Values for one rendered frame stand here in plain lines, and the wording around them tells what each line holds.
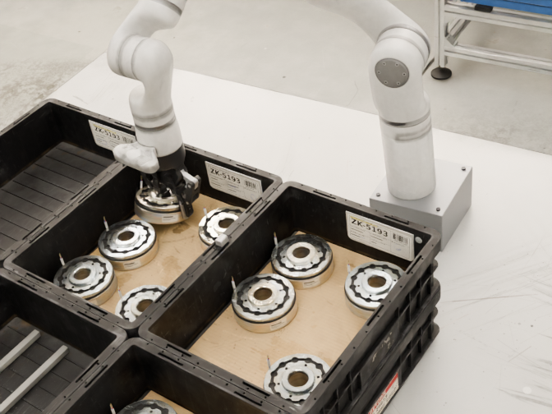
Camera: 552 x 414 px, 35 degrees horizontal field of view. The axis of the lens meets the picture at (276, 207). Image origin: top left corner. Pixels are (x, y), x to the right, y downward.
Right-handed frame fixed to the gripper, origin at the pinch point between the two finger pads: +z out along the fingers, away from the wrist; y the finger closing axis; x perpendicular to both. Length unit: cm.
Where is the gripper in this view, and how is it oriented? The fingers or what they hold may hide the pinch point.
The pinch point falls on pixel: (176, 204)
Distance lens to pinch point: 159.2
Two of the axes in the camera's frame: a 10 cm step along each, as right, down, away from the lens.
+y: -8.1, -3.2, 4.9
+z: 1.1, 7.4, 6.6
